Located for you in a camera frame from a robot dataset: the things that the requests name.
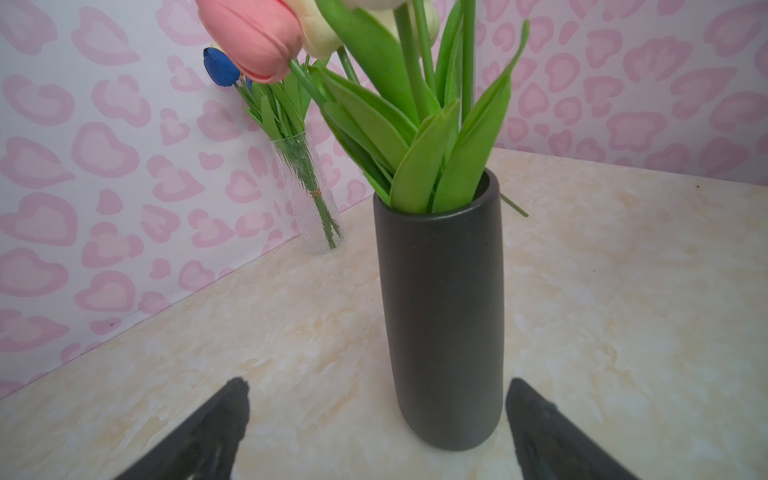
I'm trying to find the black cone vase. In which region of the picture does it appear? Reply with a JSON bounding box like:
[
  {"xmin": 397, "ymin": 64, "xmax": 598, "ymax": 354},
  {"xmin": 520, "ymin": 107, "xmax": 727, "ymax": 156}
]
[{"xmin": 373, "ymin": 170, "xmax": 505, "ymax": 451}]

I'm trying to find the deep pink tulip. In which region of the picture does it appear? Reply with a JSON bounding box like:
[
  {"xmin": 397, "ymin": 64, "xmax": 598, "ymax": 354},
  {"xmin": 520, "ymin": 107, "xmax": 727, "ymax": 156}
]
[{"xmin": 195, "ymin": 0, "xmax": 394, "ymax": 205}]

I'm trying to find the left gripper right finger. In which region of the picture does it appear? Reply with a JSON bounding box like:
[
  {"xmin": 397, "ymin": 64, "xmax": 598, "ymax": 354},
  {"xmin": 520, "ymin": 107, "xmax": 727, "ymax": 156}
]
[{"xmin": 505, "ymin": 378, "xmax": 638, "ymax": 480}]

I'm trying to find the clear glass vase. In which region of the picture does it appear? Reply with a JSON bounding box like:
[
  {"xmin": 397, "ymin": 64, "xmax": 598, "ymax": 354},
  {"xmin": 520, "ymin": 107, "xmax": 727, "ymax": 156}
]
[{"xmin": 272, "ymin": 132, "xmax": 344, "ymax": 255}]

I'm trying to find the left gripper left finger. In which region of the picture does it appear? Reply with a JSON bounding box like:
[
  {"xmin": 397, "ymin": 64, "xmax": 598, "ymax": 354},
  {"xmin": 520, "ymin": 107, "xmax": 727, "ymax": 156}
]
[{"xmin": 116, "ymin": 377, "xmax": 250, "ymax": 480}]

